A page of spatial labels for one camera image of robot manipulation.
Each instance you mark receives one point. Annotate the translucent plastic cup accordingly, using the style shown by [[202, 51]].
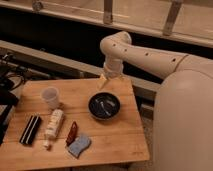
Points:
[[50, 96]]

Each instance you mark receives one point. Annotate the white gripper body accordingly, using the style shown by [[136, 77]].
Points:
[[112, 72]]

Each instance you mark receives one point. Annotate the black equipment with cables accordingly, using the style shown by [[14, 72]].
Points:
[[11, 78]]

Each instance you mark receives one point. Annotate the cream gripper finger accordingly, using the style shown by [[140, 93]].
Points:
[[102, 81]]

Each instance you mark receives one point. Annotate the metal window frame rail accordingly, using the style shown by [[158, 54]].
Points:
[[188, 21]]

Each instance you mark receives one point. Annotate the dark red pepper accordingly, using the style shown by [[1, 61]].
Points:
[[72, 134]]

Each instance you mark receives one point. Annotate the blue sponge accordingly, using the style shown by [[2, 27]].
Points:
[[79, 145]]

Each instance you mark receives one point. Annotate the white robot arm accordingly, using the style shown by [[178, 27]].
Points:
[[183, 109]]

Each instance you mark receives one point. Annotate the black ceramic bowl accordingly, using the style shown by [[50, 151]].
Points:
[[104, 106]]

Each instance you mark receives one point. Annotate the white plastic bottle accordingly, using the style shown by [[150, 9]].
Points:
[[53, 127]]

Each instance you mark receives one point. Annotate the black white striped block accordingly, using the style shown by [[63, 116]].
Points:
[[30, 130]]

